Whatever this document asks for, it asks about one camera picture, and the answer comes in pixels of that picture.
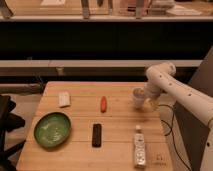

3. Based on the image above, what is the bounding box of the white ceramic cup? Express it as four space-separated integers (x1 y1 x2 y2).
132 88 145 109

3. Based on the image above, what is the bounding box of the black cable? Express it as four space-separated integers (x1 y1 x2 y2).
157 104 193 171

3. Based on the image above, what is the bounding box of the black remote control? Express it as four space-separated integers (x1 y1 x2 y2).
92 124 102 147

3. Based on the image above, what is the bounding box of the green ceramic bowl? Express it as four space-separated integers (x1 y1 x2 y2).
34 112 71 148

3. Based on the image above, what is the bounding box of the orange carrot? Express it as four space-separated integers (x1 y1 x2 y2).
100 96 107 113

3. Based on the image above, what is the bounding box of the black office chair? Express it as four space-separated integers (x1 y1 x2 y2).
0 95 25 171

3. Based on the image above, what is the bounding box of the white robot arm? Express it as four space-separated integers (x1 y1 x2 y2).
145 62 213 171

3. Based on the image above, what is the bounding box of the clear plastic bottle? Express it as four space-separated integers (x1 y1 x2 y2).
134 125 146 168

